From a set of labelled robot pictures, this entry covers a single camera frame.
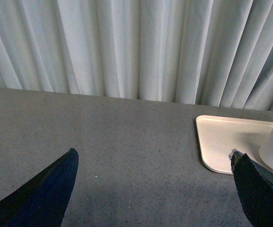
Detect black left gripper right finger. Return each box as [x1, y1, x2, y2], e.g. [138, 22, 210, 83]
[229, 149, 273, 227]

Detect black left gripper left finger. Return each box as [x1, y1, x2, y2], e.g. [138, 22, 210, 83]
[0, 148, 79, 227]

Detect pale pink rectangular tray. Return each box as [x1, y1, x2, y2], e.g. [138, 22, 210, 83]
[196, 115, 273, 175]

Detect white pleated curtain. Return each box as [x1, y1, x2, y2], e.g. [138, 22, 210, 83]
[0, 0, 273, 111]

